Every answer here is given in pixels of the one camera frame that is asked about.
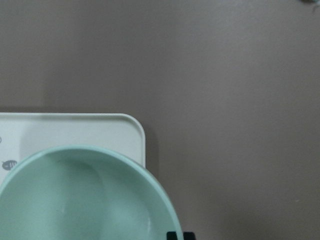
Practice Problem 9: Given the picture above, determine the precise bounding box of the grey purple folded cloth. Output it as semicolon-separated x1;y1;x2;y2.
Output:
299;0;320;12

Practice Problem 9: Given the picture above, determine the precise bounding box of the green bowl robot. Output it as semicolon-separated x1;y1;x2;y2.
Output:
0;146;183;240

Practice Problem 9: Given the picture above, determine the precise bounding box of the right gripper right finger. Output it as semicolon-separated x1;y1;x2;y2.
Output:
183;231;196;240

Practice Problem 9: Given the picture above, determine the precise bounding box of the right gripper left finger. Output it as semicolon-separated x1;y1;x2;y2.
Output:
166;231;177;240

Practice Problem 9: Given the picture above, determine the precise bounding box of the cream rabbit tray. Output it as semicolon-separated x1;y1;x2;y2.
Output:
0;112;146;181

